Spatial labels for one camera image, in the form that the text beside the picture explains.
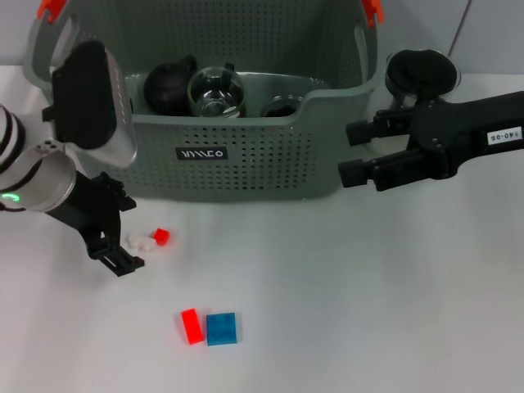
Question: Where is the blue square brick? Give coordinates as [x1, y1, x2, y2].
[206, 312, 238, 347]

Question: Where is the bright red rectangular brick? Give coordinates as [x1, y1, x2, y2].
[181, 309, 205, 346]

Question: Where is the white toy brick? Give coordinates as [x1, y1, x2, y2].
[125, 233, 160, 251]

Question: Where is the glass teapot black handle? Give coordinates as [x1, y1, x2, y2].
[384, 47, 463, 110]

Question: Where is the grey perforated storage bin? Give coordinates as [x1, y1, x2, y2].
[22, 0, 388, 204]

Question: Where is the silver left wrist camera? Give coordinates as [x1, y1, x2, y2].
[41, 39, 139, 168]

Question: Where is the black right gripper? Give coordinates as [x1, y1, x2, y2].
[337, 90, 524, 193]

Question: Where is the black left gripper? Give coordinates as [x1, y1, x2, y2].
[43, 171, 147, 278]

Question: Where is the black clay teapot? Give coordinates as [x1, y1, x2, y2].
[142, 53, 200, 116]

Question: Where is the glass teacup black sleeve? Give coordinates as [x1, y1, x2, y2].
[187, 61, 248, 119]
[261, 94, 305, 118]

